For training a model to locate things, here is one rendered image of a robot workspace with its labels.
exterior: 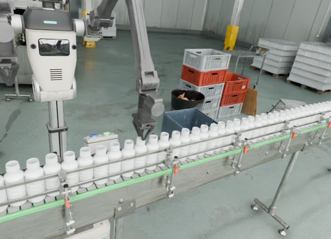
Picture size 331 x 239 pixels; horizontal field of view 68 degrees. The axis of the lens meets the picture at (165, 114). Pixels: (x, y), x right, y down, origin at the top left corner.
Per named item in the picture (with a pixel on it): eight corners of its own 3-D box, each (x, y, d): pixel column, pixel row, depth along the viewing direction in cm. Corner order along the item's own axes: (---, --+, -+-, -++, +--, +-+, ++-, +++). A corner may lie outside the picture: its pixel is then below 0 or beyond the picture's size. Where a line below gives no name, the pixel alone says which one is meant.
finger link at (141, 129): (145, 133, 109) (147, 114, 105) (152, 141, 104) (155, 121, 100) (131, 136, 106) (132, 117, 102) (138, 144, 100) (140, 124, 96)
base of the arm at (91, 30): (84, 13, 135) (87, 35, 135) (87, 7, 128) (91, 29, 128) (100, 15, 139) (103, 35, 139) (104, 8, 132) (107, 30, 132)
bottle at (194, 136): (198, 159, 125) (204, 131, 118) (187, 160, 123) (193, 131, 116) (193, 152, 130) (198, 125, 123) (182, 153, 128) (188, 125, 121)
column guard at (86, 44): (84, 47, 794) (83, 11, 747) (81, 45, 823) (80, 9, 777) (96, 47, 814) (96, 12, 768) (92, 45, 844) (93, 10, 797)
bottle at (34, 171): (43, 189, 94) (39, 153, 87) (48, 199, 90) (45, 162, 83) (25, 195, 90) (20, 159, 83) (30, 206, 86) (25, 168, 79)
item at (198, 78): (198, 86, 346) (201, 71, 337) (179, 78, 374) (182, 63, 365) (225, 83, 383) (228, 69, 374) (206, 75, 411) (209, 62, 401)
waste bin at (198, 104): (176, 147, 319) (183, 102, 292) (159, 131, 353) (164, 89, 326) (203, 141, 343) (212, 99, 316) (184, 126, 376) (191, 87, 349)
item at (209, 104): (192, 115, 364) (195, 101, 355) (175, 104, 392) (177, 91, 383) (219, 109, 401) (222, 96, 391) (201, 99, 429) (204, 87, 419)
